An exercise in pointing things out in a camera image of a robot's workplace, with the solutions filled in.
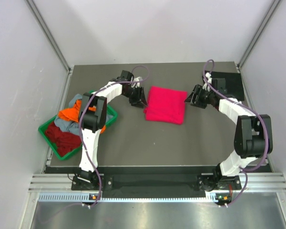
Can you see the dark red t-shirt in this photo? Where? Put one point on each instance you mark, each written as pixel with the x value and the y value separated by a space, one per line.
pixel 64 143

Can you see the folded black t-shirt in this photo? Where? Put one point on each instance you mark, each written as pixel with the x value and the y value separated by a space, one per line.
pixel 228 84

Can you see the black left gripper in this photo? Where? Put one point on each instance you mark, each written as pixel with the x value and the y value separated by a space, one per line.
pixel 139 100

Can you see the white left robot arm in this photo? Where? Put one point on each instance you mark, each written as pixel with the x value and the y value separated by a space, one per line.
pixel 93 115

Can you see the green plastic bin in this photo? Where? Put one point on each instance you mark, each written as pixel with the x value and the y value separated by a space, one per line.
pixel 68 120

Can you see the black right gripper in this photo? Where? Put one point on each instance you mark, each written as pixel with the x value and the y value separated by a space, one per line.
pixel 198 90

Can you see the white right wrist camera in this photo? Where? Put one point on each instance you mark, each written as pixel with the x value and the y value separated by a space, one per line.
pixel 207 81

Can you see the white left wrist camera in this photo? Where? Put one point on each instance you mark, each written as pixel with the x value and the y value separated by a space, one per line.
pixel 136 82

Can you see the right aluminium frame post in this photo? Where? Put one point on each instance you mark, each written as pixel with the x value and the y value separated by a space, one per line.
pixel 259 31

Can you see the slotted cable duct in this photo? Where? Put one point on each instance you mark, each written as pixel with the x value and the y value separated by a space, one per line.
pixel 90 198

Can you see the orange t-shirt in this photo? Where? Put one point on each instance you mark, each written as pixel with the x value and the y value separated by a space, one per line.
pixel 68 113

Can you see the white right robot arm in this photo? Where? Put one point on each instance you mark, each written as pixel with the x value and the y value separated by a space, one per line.
pixel 253 132

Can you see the grey t-shirt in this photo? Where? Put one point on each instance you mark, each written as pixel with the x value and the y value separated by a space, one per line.
pixel 64 125

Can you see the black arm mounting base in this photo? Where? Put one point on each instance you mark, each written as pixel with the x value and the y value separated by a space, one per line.
pixel 206 178

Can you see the pink t-shirt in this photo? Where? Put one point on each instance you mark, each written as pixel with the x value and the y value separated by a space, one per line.
pixel 165 105

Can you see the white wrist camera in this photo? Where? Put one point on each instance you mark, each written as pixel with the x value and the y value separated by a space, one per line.
pixel 136 82
pixel 207 81

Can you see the aluminium frame post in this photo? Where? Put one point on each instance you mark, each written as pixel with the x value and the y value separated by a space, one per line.
pixel 45 29
pixel 259 31

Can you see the left aluminium frame post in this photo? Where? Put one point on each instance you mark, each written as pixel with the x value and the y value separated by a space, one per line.
pixel 45 29

